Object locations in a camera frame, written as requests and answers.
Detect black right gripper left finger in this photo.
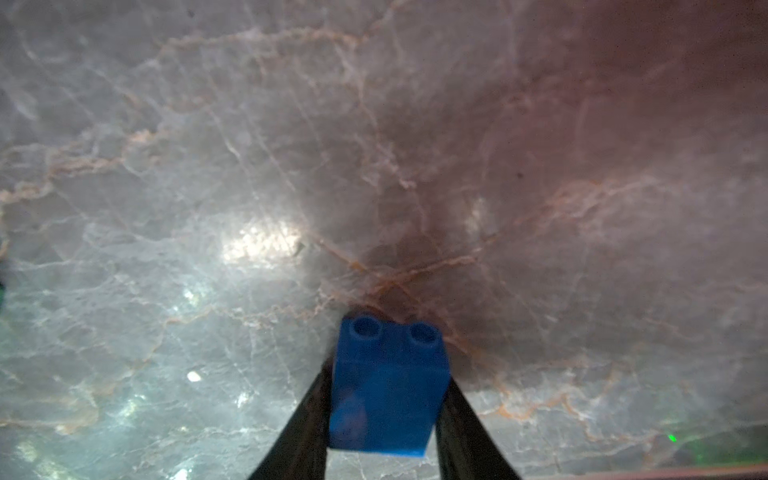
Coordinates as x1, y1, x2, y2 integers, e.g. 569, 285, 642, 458
248, 359, 332, 480

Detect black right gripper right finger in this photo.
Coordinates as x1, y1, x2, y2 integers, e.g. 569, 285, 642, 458
435, 379, 521, 480

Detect blue lego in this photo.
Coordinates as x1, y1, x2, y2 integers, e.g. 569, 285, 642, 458
329, 314, 451, 457

